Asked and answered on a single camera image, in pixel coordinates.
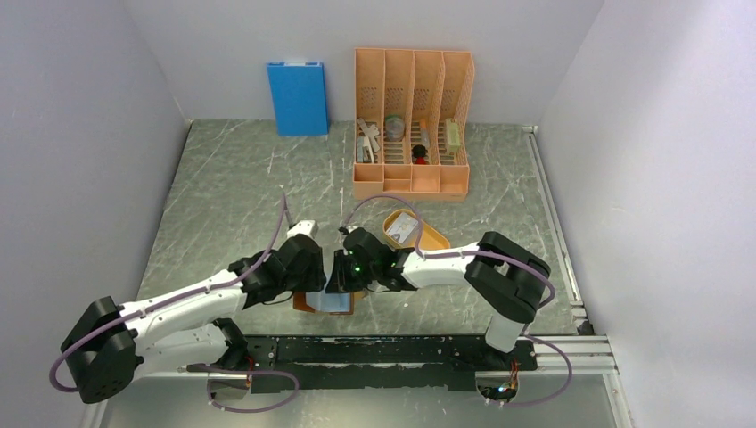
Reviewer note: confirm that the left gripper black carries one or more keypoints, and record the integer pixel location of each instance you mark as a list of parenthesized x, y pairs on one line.
[(317, 276)]

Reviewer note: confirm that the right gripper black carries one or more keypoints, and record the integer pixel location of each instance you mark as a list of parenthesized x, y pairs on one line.
[(339, 281)]

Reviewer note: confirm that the brown leather card holder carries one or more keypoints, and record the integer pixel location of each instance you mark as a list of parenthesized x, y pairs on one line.
[(323, 302)]

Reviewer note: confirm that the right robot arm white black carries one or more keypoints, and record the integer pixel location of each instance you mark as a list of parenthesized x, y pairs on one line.
[(512, 280)]

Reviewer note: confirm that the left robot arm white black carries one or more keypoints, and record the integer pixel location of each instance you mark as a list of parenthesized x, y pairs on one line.
[(113, 345)]

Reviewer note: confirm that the credit cards stack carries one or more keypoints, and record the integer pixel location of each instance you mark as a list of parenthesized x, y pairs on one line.
[(403, 228)]

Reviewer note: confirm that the yellow oval tray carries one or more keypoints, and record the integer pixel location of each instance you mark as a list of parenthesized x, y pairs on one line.
[(430, 238)]

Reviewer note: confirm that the grey metal clips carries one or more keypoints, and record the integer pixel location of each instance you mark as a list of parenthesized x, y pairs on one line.
[(368, 148)]

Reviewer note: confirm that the black red small object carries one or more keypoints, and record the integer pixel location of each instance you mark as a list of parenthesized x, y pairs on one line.
[(420, 154)]

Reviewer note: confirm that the grey round tin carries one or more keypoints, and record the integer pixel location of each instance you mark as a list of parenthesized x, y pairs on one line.
[(395, 128)]

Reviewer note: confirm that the orange glue stick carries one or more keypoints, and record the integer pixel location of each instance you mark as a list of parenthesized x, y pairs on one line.
[(424, 134)]

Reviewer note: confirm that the green eraser block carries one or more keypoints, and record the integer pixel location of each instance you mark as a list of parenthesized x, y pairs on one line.
[(453, 136)]

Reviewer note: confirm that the orange desk organizer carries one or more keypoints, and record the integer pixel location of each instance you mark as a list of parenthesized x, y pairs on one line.
[(415, 84)]

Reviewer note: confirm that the blue box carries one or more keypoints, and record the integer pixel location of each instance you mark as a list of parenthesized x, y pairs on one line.
[(299, 98)]

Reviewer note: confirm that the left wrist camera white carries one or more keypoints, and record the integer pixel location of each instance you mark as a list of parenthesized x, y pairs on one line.
[(309, 228)]

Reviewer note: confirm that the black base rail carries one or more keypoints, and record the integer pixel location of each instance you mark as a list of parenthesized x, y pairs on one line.
[(355, 362)]

